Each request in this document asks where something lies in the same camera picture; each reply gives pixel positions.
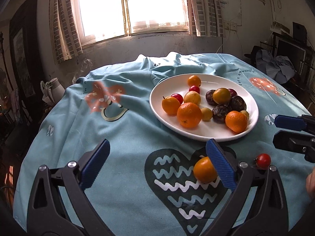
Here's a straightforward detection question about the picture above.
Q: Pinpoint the red tomato with stem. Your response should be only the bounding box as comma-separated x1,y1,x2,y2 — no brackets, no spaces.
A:
254,153,271,169

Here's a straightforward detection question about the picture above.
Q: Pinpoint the small orange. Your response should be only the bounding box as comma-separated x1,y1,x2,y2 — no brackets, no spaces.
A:
193,157,218,184

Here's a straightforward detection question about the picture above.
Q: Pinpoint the dark wrinkled passion fruit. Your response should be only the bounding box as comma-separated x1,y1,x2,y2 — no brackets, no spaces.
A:
228,95,247,112

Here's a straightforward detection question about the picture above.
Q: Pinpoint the small yellow fruit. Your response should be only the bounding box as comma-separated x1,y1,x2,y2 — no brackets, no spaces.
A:
201,107,212,122

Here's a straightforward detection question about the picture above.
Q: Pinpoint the large mandarin orange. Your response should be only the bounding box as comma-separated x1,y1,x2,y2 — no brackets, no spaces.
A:
177,102,202,128

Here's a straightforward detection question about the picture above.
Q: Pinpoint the red cherry tomato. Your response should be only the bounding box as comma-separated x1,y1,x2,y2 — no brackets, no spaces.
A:
189,85,200,94
171,93,183,104

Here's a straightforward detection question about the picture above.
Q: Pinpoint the yellow orange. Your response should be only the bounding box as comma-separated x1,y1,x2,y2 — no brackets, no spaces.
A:
183,91,201,105

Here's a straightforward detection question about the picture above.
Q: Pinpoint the orange fruit pair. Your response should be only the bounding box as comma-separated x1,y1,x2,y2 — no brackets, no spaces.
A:
187,75,201,87
162,96,181,116

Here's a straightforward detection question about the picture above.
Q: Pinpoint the person's right hand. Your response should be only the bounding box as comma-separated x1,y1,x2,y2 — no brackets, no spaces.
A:
306,167,315,199

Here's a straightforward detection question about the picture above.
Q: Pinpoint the grey cloth pile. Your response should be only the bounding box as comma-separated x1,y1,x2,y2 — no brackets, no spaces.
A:
244,46,296,84

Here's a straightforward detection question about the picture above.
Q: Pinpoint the light blue patterned tablecloth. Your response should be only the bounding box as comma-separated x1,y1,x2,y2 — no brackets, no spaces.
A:
13,52,313,235

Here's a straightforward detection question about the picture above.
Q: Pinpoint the right checkered curtain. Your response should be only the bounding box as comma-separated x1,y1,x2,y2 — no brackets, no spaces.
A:
187,0,225,37

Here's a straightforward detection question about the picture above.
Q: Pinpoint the checkered curtain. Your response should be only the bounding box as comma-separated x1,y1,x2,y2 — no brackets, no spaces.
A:
187,0,225,37
49,0,83,65

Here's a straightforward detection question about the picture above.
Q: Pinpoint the dark framed picture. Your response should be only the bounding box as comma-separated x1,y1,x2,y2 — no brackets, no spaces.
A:
9,0,44,100

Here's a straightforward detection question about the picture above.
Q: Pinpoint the left checkered curtain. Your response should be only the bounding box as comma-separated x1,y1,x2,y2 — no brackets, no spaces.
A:
49,0,83,65

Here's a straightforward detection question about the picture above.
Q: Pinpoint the window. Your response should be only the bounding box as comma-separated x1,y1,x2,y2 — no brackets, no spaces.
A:
71,0,189,46

